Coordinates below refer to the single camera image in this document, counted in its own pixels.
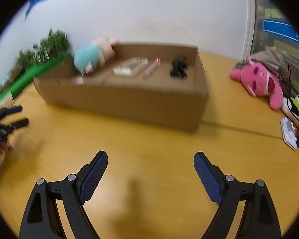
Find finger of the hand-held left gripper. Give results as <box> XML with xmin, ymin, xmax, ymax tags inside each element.
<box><xmin>0</xmin><ymin>105</ymin><xmax>23</xmax><ymax>117</ymax></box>
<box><xmin>1</xmin><ymin>118</ymin><xmax>30</xmax><ymax>132</ymax></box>

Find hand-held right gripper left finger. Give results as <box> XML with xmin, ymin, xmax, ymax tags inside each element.
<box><xmin>19</xmin><ymin>151</ymin><xmax>108</xmax><ymax>239</ymax></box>

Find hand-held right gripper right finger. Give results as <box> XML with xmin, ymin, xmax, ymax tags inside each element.
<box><xmin>194</xmin><ymin>151</ymin><xmax>282</xmax><ymax>239</ymax></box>

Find brown cardboard box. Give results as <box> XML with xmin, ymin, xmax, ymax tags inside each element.
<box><xmin>33</xmin><ymin>43</ymin><xmax>211</xmax><ymax>133</ymax></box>

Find clear phone case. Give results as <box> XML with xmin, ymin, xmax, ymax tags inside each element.
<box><xmin>113</xmin><ymin>57</ymin><xmax>149</xmax><ymax>76</ymax></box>

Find green board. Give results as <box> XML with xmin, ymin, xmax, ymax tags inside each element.
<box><xmin>0</xmin><ymin>55</ymin><xmax>74</xmax><ymax>112</ymax></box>

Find green potted plant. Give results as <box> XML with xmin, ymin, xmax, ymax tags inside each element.
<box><xmin>15</xmin><ymin>28</ymin><xmax>71</xmax><ymax>69</ymax></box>

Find teal and pink plush toy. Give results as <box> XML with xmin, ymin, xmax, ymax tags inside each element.
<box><xmin>73</xmin><ymin>37</ymin><xmax>120</xmax><ymax>76</ymax></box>

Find white power adapter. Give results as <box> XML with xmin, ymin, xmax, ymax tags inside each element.
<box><xmin>280</xmin><ymin>117</ymin><xmax>299</xmax><ymax>150</ymax></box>

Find bright pink plush toy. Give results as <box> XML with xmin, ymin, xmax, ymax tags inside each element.
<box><xmin>229</xmin><ymin>56</ymin><xmax>284</xmax><ymax>110</ymax></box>

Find black sunglasses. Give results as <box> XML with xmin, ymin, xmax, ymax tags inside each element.
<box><xmin>170</xmin><ymin>56</ymin><xmax>188</xmax><ymax>79</ymax></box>

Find pink pen packet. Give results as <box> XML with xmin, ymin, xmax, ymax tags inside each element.
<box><xmin>143</xmin><ymin>57</ymin><xmax>161</xmax><ymax>79</ymax></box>

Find beige crumpled cloth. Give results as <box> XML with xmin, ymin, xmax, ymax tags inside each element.
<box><xmin>235</xmin><ymin>47</ymin><xmax>288</xmax><ymax>90</ymax></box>

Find blue window poster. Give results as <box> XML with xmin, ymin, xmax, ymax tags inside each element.
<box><xmin>263</xmin><ymin>19</ymin><xmax>299</xmax><ymax>45</ymax></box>

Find black cable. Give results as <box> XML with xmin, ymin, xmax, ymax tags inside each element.
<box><xmin>276</xmin><ymin>63</ymin><xmax>299</xmax><ymax>127</ymax></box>

